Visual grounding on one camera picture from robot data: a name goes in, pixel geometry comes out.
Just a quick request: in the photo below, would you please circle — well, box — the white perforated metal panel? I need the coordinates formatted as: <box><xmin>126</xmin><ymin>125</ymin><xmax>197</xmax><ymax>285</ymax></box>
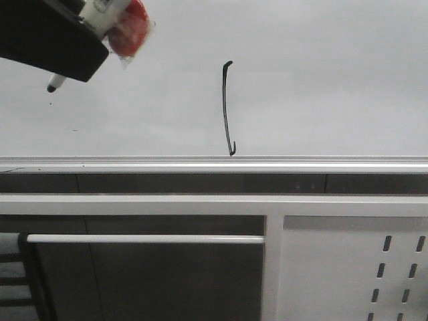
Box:
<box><xmin>278</xmin><ymin>216</ymin><xmax>427</xmax><ymax>320</ymax></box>

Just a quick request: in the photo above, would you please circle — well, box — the white horizontal bar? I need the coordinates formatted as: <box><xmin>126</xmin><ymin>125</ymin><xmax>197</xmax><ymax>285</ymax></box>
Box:
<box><xmin>27</xmin><ymin>234</ymin><xmax>265</xmax><ymax>245</ymax></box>

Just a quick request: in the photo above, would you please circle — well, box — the white whiteboard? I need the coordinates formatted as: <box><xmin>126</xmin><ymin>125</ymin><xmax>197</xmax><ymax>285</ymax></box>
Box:
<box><xmin>1</xmin><ymin>1</ymin><xmax>427</xmax><ymax>173</ymax></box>

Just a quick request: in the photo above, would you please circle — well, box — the red round magnet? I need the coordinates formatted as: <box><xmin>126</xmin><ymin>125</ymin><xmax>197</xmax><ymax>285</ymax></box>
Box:
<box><xmin>107</xmin><ymin>1</ymin><xmax>150</xmax><ymax>58</ymax></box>

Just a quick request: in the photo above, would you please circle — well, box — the white whiteboard marker pen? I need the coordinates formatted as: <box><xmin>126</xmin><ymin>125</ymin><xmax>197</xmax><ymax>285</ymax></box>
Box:
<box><xmin>45</xmin><ymin>0</ymin><xmax>131</xmax><ymax>93</ymax></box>

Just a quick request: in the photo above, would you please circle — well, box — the white metal rack frame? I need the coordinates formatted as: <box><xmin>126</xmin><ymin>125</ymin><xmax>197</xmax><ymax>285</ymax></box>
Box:
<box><xmin>1</xmin><ymin>194</ymin><xmax>427</xmax><ymax>320</ymax></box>

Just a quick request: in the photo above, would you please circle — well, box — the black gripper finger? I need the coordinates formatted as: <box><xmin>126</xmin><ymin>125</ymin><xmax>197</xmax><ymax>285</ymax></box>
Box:
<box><xmin>1</xmin><ymin>1</ymin><xmax>108</xmax><ymax>82</ymax></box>

